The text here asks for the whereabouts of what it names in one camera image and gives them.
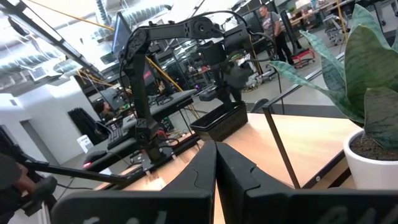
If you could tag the wooden shelf with black frame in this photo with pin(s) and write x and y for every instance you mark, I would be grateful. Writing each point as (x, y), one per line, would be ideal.
(295, 140)

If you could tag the standing person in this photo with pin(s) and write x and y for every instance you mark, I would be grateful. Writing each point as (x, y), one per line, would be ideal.
(273, 31)

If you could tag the white plant pot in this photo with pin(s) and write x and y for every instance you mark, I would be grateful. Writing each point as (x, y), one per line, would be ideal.
(373, 174)

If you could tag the black computer monitor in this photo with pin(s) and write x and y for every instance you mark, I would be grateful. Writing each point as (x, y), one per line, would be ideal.
(119, 34)

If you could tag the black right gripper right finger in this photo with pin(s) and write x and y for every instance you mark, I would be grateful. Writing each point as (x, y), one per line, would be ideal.
(248, 202)

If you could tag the red rolling dolly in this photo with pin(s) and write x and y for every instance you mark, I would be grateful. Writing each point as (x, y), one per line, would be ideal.
(303, 57)

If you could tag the dark grey chair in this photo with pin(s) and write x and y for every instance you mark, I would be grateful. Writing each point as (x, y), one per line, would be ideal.
(259, 105)

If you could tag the green snake plant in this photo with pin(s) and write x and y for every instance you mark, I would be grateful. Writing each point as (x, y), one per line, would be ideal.
(367, 62)

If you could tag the seated person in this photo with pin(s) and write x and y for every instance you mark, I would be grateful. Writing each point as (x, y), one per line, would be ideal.
(104, 110)

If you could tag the black computer mouse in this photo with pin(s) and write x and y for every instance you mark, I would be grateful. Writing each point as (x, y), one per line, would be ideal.
(94, 156)

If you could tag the black keyboard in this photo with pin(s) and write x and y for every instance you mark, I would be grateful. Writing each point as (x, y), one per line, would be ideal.
(116, 138)

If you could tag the black metal rig frame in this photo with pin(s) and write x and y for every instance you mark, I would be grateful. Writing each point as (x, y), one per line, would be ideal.
(46, 34)

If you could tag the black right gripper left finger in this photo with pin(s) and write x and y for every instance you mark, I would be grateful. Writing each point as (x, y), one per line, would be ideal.
(186, 202)

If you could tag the dark grey desk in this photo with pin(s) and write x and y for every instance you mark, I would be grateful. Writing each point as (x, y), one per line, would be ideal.
(168, 107)

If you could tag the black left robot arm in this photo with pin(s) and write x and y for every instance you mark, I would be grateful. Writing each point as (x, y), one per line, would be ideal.
(138, 77)

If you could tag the white paper sign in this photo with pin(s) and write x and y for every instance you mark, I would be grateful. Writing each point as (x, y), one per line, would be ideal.
(85, 143)

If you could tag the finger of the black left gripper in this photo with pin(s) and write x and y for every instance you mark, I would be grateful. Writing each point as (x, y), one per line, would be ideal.
(237, 96)
(224, 99)

